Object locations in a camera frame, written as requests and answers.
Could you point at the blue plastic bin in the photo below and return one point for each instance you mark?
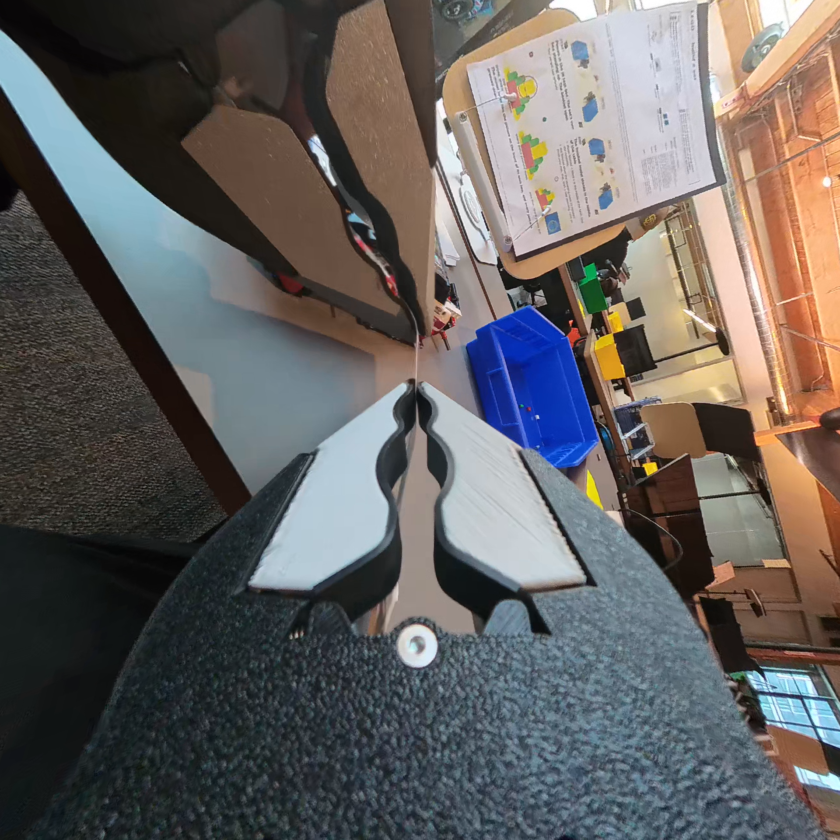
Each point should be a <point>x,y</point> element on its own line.
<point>525,367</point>

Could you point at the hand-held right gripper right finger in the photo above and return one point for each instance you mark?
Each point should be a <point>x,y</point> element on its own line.
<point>505,518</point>

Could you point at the yellow paper sheet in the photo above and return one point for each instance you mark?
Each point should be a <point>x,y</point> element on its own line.
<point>594,489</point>

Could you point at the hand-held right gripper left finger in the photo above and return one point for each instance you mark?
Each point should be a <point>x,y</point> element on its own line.
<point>328,525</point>

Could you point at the small green storage bin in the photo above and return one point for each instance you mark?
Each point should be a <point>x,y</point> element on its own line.
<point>594,289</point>

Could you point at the small yellow storage bin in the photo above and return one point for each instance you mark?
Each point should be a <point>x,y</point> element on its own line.
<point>615,321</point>

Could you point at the printed instruction sheet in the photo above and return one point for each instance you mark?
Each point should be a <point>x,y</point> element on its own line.
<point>590,118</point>

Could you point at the black toy car set box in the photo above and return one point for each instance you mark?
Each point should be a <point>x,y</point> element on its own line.
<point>485,19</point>

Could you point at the red white blue toy car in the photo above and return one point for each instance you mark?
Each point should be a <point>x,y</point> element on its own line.
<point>445,315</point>

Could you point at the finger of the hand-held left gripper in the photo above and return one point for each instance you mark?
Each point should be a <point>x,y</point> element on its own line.
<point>394,118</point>
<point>275,190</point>

